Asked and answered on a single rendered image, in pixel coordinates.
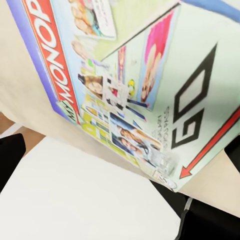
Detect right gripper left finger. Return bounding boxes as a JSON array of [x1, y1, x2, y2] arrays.
[[0, 133, 26, 193]]

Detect board game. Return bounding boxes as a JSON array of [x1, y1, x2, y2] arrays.
[[6, 0, 240, 193]]

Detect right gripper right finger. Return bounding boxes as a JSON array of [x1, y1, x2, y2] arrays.
[[224, 134, 240, 173]]

